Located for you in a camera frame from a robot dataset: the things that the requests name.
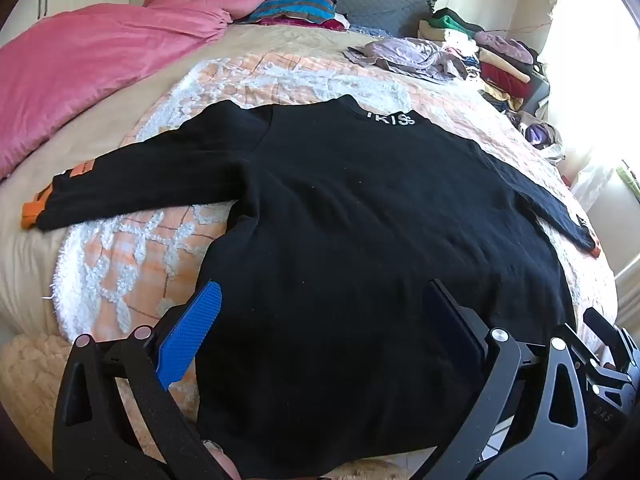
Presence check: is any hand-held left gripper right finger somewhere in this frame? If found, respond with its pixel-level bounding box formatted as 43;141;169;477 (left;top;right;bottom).
422;277;598;480

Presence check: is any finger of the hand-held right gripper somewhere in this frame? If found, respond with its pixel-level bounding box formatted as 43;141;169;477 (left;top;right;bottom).
583;308;626;361
620;329;640;376

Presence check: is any white curtain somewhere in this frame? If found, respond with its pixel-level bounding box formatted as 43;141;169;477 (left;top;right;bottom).
540;0;640;211

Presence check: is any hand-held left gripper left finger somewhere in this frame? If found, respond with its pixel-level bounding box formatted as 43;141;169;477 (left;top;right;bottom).
52;280;222;480

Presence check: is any stack of striped folded clothes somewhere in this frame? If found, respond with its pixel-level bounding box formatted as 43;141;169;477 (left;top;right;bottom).
245;0;338;26

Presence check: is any grey-blue patterned pillow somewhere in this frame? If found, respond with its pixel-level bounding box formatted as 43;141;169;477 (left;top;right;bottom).
350;24;403;39

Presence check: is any orange and white tufted blanket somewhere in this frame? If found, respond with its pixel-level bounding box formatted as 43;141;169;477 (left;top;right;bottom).
47;51;618;480

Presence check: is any lilac garment pile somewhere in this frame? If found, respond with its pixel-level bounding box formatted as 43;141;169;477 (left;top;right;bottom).
345;36;468;83

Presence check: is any magenta cloth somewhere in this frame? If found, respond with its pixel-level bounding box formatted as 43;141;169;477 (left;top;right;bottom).
260;17;348;33

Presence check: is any green item on windowsill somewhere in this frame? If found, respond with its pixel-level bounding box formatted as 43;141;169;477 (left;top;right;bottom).
617;160;640;196

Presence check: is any orange and white quilt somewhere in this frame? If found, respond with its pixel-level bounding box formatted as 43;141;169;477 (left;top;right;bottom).
0;22;501;346

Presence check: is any person's left hand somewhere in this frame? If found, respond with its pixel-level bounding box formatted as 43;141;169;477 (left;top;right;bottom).
202;437;242;480

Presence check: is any black sweater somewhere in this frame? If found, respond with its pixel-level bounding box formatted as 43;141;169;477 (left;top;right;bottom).
20;94;601;480

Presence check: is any purple bundle of cloth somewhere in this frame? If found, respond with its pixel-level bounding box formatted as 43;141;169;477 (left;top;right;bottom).
505;110;566;161

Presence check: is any dark grey object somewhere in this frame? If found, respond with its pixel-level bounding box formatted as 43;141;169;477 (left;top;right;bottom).
525;67;551;111

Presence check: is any pink duvet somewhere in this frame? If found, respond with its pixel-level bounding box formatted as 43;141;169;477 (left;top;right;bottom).
0;0;268;181

